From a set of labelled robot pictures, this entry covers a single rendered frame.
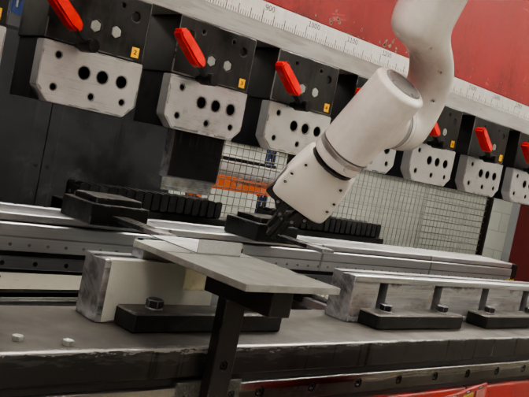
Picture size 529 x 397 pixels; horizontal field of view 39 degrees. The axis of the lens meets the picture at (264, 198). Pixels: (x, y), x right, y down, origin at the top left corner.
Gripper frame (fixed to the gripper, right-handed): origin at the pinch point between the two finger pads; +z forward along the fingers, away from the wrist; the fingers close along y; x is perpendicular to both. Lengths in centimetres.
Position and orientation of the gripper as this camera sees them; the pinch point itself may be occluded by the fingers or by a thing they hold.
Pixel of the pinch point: (278, 224)
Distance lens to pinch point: 124.0
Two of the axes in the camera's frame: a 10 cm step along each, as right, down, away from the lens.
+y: -8.0, -5.8, -1.4
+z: -5.6, 6.6, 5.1
